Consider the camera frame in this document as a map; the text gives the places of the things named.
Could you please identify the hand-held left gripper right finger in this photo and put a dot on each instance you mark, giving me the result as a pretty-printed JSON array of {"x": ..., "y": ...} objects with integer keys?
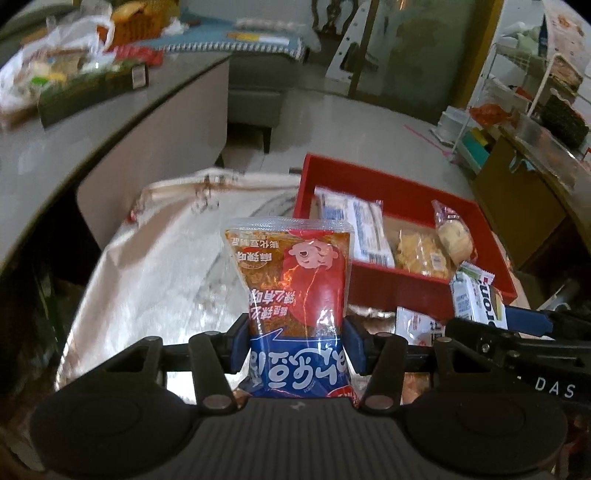
[{"x": 355, "y": 344}]

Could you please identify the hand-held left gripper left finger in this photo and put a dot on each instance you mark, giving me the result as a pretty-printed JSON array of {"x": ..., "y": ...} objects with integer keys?
[{"x": 240, "y": 346}]

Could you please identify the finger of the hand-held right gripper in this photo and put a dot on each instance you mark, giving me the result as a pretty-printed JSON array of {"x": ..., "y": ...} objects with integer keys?
[
  {"x": 531, "y": 321},
  {"x": 475, "y": 334}
]

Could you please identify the white blue cookie packet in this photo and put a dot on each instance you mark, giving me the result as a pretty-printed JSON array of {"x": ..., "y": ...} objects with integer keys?
[{"x": 475, "y": 295}]

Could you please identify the white packet red picture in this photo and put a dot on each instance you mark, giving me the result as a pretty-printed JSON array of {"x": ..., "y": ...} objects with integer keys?
[{"x": 415, "y": 325}]

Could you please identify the red cardboard box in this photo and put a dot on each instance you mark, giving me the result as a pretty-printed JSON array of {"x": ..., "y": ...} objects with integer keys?
[{"x": 392, "y": 290}]

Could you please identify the red blue snack packet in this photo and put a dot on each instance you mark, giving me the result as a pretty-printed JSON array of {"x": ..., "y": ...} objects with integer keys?
[{"x": 295, "y": 286}]

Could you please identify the yellow waffle cookie packet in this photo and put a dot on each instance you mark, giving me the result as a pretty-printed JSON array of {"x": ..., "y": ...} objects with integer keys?
[{"x": 422, "y": 256}]

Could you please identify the round bun packet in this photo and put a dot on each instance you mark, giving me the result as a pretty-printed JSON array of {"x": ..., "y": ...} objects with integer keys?
[{"x": 455, "y": 240}]

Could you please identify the white blue striped packet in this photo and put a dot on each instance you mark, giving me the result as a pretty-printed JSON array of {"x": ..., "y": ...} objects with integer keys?
[
  {"x": 371, "y": 235},
  {"x": 334, "y": 205}
]

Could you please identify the silver foil bag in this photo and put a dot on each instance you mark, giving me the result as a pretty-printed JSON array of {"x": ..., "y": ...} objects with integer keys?
[{"x": 558, "y": 295}]

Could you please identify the floral tablecloth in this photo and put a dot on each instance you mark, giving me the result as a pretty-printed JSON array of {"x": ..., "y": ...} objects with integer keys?
[{"x": 161, "y": 277}]

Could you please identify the brown cardboard box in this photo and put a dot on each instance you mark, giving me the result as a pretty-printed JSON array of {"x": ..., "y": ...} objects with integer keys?
[{"x": 517, "y": 194}]

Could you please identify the dark woven basket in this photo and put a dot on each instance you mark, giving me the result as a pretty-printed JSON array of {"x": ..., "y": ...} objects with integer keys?
[{"x": 563, "y": 120}]

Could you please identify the red plastic bag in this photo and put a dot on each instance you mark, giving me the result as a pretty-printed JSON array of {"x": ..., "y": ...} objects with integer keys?
[{"x": 494, "y": 115}]

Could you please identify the white plastic drawer stack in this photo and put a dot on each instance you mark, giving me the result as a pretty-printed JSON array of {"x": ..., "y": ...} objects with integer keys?
[{"x": 450, "y": 124}]

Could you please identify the grey coffee table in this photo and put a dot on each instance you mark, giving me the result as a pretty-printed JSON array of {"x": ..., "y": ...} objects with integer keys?
[{"x": 138, "y": 138}]

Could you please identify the grey sofa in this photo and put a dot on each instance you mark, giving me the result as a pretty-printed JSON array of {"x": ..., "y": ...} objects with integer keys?
[{"x": 254, "y": 106}]

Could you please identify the glass sliding door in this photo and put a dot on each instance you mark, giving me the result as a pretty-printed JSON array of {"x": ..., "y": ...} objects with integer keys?
[{"x": 415, "y": 60}]

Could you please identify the printed paper poster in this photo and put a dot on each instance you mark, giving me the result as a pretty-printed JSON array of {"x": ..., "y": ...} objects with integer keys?
[{"x": 563, "y": 32}]

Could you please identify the white perforated board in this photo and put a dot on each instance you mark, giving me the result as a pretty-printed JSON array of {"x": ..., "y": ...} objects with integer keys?
[{"x": 346, "y": 50}]

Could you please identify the dark green box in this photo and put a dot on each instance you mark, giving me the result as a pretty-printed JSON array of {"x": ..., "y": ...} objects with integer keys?
[{"x": 92, "y": 92}]

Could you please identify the wooden chair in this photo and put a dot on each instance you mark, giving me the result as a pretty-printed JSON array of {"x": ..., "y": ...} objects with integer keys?
[{"x": 328, "y": 18}]

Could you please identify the orange basket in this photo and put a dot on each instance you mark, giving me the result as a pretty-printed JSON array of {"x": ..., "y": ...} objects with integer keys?
[{"x": 138, "y": 27}]

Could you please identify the white plastic bag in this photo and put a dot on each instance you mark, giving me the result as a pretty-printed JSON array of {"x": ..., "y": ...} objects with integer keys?
[{"x": 27, "y": 78}]

